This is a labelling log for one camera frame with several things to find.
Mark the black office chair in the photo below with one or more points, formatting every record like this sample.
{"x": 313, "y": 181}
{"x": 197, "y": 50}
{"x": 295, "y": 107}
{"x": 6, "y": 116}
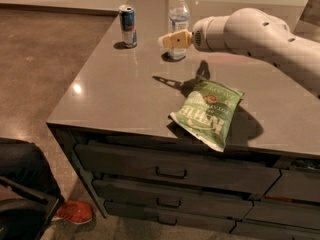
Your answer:
{"x": 24, "y": 213}

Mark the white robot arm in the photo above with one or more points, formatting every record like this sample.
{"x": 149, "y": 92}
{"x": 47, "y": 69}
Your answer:
{"x": 253, "y": 33}

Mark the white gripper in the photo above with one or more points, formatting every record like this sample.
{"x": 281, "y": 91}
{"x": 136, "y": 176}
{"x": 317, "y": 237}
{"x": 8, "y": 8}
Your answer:
{"x": 200, "y": 34}

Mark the green jalapeno chip bag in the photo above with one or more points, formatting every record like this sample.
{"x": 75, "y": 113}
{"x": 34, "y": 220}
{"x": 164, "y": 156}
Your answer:
{"x": 208, "y": 111}

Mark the red sneaker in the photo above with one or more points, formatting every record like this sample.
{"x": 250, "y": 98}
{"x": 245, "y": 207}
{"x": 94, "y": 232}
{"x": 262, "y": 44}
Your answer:
{"x": 75, "y": 212}

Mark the clear plastic water bottle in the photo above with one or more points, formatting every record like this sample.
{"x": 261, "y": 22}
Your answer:
{"x": 179, "y": 17}

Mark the blue silver energy drink can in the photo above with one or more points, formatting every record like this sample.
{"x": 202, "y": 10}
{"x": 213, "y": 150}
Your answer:
{"x": 128, "y": 25}

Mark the grey drawer cabinet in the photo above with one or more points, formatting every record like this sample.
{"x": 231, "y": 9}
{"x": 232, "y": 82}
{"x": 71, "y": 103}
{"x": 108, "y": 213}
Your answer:
{"x": 240, "y": 192}

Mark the black trouser leg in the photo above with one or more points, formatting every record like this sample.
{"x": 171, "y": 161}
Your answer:
{"x": 24, "y": 163}

